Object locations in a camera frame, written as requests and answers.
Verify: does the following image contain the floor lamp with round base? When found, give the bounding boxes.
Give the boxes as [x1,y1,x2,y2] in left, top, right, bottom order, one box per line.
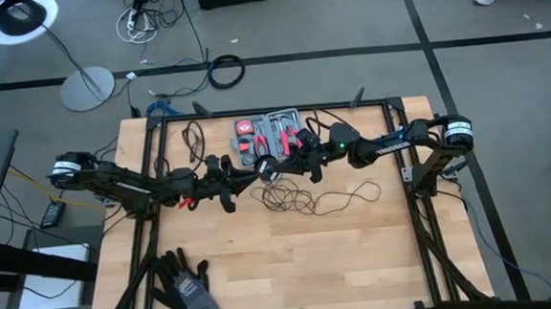
[0,0,118,118]

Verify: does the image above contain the coiled black floor cable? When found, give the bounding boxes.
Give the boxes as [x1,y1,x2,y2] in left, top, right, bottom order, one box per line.
[207,53,248,92]

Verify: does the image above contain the grey black work glove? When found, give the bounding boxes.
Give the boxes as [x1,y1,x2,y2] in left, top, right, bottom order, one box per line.
[164,245,223,309]
[145,254,190,309]

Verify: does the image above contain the black power adapter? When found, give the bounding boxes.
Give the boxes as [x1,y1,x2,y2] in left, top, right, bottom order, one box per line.
[37,199,69,232]

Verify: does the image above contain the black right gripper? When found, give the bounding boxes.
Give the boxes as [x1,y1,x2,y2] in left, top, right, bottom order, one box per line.
[275,125,339,187]

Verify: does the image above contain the blue cable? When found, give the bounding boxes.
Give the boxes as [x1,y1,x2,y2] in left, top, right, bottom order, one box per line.
[144,98,174,119]

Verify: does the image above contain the grey plastic tool case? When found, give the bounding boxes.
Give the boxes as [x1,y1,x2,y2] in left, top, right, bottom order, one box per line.
[228,106,309,169]

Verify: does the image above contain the clear safety glasses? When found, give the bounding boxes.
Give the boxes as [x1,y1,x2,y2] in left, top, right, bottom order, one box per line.
[181,119,208,165]

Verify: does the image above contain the red-handled pliers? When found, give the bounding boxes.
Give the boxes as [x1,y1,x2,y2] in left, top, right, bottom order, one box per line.
[253,134,271,160]

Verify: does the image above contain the red tape measure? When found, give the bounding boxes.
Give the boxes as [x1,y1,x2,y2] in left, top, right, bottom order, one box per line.
[235,119,255,138]

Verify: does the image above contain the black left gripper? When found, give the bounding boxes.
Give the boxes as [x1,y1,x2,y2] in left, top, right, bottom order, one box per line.
[193,152,264,216]

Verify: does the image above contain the black cord spool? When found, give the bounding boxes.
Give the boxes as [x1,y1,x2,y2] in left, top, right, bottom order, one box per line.
[253,153,283,185]

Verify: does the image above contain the white power strip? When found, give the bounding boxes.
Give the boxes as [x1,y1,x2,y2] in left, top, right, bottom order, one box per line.
[113,2,161,46]

